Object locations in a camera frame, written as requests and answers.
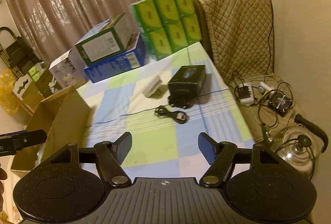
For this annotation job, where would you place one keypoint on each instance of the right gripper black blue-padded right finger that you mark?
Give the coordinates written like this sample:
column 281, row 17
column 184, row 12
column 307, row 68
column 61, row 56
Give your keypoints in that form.
column 220, row 158

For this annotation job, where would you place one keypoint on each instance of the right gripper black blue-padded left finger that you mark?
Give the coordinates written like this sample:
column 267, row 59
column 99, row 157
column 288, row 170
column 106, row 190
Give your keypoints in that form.
column 110, row 156

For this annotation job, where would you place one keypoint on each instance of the black shaver box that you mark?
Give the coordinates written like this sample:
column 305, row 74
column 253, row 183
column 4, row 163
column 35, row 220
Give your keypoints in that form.
column 187, row 82

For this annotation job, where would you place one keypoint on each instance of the white charger adapter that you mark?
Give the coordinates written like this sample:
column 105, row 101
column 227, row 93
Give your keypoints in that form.
column 152, row 86

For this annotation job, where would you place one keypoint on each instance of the person's left hand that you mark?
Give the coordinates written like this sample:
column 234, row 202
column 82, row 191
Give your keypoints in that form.
column 3, row 176

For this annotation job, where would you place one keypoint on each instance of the yellow plastic bag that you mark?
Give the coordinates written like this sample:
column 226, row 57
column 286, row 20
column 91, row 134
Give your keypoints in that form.
column 8, row 99

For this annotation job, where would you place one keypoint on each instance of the white power strip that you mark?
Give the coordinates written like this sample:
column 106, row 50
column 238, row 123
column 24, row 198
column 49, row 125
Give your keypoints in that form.
column 245, row 94

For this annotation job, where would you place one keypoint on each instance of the brown cardboard box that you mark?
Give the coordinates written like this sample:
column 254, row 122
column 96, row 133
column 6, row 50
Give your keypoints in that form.
column 63, row 116

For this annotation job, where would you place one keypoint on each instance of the white cut-out cardboard box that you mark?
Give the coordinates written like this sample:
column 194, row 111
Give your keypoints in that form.
column 21, row 85

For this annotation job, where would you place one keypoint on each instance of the checked bed sheet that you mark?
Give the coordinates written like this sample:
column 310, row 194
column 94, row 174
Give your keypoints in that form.
column 164, row 138

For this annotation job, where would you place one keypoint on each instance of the black small fan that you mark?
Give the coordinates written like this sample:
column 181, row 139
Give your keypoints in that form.
column 280, row 103

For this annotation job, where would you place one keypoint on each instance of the round white plug adapter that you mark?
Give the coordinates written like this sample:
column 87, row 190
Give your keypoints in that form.
column 264, row 88

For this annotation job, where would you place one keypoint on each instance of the black folding cart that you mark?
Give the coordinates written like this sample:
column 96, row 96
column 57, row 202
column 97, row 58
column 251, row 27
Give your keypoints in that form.
column 18, row 56

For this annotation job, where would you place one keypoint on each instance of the white printed box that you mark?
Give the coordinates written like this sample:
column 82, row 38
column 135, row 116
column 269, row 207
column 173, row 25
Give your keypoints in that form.
column 68, row 69

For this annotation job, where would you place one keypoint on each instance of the blue product box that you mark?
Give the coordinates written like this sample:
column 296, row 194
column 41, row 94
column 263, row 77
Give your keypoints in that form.
column 132, row 58

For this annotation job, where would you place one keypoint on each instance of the green product box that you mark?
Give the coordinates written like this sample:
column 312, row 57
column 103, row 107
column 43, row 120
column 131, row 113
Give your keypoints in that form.
column 109, row 38

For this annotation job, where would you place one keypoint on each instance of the beige quilted chair cover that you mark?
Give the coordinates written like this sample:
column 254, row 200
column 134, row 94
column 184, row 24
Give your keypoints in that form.
column 241, row 36

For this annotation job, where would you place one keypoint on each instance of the green tissue pack bundle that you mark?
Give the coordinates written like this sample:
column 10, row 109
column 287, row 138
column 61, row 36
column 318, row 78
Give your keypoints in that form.
column 166, row 26

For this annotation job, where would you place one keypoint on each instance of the glass kettle with black handle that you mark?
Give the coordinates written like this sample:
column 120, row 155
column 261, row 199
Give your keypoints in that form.
column 301, row 144

